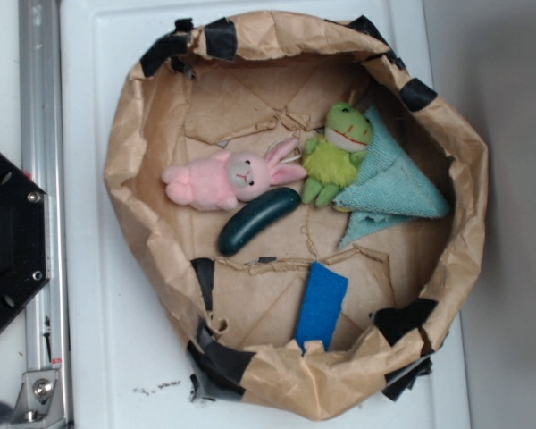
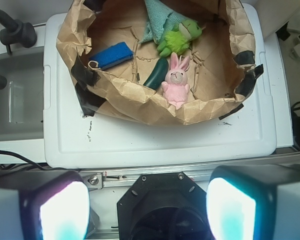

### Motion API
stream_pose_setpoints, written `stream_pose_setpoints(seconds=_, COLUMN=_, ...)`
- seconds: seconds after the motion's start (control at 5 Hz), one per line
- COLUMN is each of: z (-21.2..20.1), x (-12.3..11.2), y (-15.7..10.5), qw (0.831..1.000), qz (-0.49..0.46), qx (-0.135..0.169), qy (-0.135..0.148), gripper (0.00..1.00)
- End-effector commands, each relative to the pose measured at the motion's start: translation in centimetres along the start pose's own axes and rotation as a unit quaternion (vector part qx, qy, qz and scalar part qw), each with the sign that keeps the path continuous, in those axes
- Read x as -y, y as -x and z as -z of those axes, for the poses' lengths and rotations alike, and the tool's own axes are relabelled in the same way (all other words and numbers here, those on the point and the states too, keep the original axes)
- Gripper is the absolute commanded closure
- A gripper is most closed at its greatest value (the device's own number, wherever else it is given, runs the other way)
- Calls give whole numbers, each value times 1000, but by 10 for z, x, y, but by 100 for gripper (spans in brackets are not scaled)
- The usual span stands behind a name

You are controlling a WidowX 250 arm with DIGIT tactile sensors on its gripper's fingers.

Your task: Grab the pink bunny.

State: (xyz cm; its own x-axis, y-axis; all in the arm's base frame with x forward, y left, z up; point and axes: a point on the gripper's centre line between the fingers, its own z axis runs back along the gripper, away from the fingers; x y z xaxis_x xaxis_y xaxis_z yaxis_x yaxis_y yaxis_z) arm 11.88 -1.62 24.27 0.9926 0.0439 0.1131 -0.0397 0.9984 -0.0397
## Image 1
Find pink plush bunny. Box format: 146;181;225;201
162;138;306;211

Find dark green toy cucumber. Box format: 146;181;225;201
217;187;301;256

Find brown paper bag bin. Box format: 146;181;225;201
104;12;488;420

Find green plush frog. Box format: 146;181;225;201
301;102;374;208

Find blue sponge piece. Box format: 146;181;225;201
295;262;348;352

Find teal folded cloth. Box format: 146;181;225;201
333;106;450;248

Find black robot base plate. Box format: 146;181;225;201
0;153;48;334

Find aluminium extrusion rail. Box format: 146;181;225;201
18;1;73;428

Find metal corner bracket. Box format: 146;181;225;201
10;369;62;428

